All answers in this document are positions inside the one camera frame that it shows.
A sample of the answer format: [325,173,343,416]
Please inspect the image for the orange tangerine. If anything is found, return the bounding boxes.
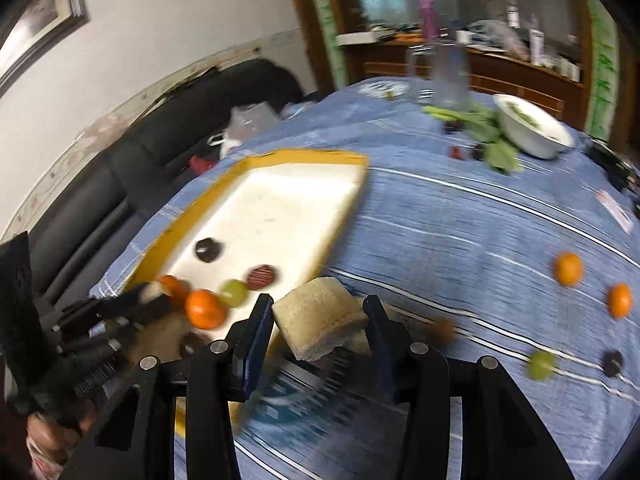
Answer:
[606,283,634,318]
[184,289,227,330]
[553,252,584,287]

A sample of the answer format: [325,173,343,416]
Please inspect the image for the green grape fruit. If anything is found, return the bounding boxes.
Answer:
[218,278,248,308]

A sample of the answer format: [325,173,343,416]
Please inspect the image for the orange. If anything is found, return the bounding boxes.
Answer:
[157,274,191,309]

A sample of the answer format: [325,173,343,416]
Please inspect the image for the dark purple plum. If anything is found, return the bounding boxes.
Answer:
[245,264,277,290]

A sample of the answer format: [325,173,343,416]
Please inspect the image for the beige bread cube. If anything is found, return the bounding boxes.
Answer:
[272,278,369,362]

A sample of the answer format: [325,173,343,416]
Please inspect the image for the person's hand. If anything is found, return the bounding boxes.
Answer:
[26,401,98,479]

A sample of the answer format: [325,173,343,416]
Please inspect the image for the small green fruit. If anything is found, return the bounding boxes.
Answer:
[527,350,555,382]

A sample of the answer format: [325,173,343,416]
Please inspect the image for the black leather sofa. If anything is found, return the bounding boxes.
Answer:
[29,58,307,315]

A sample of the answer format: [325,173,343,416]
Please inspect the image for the brown kiwi fruit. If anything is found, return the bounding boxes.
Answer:
[430,318,457,348]

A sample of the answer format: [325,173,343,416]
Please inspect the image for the dark round fruit in tray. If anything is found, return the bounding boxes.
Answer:
[194,237,224,263]

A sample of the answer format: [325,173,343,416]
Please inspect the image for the small dark plum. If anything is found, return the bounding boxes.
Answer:
[602,350,624,377]

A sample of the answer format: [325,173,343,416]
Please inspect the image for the white tray with yellow rim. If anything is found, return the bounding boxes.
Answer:
[119,147,371,356]

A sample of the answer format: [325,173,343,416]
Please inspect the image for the blue plaid tablecloth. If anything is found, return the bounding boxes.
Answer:
[92,86,639,479]

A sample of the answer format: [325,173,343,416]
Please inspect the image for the red plastic bag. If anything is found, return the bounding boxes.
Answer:
[189,155,217,176]

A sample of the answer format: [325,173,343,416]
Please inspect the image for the white paper card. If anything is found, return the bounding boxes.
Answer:
[596,190,634,235]

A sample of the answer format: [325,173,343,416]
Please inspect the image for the clear plastic bag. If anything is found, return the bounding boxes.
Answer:
[220,102,281,158]

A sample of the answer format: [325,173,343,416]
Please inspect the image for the red date by vegetables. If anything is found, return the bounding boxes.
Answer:
[448,146,466,160]

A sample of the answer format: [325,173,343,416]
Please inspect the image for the dark date by vegetables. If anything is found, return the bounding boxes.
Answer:
[472,144,486,160]

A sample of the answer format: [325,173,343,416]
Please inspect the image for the white ceramic bowl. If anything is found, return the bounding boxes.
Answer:
[492,93,575,159]

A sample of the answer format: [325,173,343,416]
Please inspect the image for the green leafy vegetables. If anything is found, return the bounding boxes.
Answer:
[422,102,522,174]

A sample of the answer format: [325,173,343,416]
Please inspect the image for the dark date near pitcher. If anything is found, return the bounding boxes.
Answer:
[442,120,464,133]

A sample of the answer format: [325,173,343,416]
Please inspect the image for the round white plate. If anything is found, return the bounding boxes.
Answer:
[358,80,409,100]

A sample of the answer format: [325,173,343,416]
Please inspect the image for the wooden sideboard cabinet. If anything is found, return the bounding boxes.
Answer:
[343,35,588,130]

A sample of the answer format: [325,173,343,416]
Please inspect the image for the clear glass pitcher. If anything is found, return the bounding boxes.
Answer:
[406,38,470,112]

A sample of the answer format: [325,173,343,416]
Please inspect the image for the purple thermos bottle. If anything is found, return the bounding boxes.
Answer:
[419,0,439,42]

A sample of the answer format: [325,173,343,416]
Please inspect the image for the black cables bundle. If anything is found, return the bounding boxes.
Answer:
[584,136,640,191]

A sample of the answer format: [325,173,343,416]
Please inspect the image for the framed wall picture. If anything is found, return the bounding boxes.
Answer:
[1,0,88,96]

